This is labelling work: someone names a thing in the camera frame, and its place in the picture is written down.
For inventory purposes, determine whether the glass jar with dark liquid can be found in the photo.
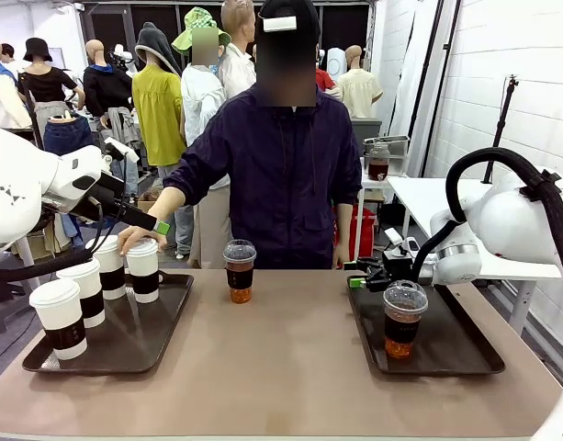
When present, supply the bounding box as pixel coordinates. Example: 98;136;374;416
367;142;391;182

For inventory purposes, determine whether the grey hooded mannequin yellow shirt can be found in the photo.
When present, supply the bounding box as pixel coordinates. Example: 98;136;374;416
131;21;195;259

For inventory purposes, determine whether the black left arm cable bundle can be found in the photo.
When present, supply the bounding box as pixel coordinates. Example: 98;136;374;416
0;155;129;285

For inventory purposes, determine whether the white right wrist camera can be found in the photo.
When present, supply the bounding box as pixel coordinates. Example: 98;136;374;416
383;227;421;254

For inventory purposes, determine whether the person's left forearm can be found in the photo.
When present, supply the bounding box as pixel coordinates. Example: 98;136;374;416
334;202;351;244

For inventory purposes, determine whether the grey cabinet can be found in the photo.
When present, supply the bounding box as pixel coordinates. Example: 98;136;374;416
351;117;383;157

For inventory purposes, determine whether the mannequin in cream shirt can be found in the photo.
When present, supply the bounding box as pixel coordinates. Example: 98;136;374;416
337;44;384;119

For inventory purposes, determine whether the dark brown plastic tray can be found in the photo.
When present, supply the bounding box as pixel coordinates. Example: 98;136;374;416
346;274;506;377
22;274;195;374

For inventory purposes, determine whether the figure in red shirt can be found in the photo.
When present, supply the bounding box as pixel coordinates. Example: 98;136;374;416
315;67;343;101

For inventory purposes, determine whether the clear plastic iced tea cup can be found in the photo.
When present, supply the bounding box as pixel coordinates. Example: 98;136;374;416
382;279;430;360
222;239;258;305

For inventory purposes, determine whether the mannequin with black hat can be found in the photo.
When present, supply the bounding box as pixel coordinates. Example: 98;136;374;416
17;37;87;139

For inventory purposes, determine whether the small white side table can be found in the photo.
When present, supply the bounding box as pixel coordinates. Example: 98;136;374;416
355;157;409;261

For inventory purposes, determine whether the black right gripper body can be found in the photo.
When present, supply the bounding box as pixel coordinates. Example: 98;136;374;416
380;249;416;291

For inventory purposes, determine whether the large white table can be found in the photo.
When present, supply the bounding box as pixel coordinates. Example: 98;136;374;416
387;175;562;336

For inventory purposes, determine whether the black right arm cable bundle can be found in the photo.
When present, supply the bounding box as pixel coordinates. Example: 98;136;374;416
411;147;563;298

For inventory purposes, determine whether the white paper cup black sleeve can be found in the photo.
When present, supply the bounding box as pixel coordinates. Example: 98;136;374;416
56;257;107;330
84;234;128;301
28;277;89;361
125;238;163;305

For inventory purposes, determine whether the green hat figure white jacket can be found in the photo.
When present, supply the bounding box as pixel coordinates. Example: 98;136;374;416
171;6;232;270

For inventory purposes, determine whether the bald mannequin in black sweater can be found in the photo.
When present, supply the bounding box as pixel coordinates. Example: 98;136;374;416
82;39;141;197

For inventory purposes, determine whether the black cap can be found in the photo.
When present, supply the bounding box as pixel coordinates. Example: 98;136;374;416
255;0;321;42

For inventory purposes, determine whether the black light stand pole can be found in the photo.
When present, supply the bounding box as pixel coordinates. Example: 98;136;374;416
408;0;446;178

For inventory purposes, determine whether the white head mounted camera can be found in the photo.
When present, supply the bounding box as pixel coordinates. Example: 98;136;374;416
261;15;297;33

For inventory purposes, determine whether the black tripod pole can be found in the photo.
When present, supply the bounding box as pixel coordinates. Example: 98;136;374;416
481;74;521;185

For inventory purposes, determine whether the blue jeans mannequin torso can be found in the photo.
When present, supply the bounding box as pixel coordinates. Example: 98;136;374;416
43;113;96;157

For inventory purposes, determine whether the bald mannequin in white shirt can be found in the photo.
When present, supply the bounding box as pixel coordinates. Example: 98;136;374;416
218;0;258;100

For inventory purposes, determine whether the mannequin in blue white jacket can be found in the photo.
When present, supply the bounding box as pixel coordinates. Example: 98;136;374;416
0;40;33;130

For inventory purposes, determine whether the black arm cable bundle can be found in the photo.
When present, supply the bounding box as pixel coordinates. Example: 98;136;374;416
411;147;563;298
0;155;129;285

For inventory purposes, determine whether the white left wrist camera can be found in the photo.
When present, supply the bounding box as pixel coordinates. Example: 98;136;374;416
103;137;141;164

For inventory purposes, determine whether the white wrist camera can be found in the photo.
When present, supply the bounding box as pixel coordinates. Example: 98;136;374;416
383;227;421;254
103;137;141;164

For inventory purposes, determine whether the person's right forearm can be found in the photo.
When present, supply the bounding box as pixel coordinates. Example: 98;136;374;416
141;185;186;232

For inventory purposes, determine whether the cardboard box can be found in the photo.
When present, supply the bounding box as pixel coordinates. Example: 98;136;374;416
137;186;165;215

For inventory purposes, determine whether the person in navy jacket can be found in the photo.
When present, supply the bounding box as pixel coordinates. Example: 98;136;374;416
163;0;363;270

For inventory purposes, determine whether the person's left hand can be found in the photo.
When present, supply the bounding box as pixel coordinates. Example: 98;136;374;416
332;241;352;270

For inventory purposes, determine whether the person's right hand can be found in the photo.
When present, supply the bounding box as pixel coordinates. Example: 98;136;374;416
117;223;168;257

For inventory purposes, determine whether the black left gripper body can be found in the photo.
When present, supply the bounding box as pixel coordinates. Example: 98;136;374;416
72;171;127;222

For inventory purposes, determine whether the metal bin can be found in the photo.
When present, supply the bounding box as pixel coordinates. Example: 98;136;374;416
363;134;411;160

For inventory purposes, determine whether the red shopping bag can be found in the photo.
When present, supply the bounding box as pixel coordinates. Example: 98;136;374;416
332;204;377;261

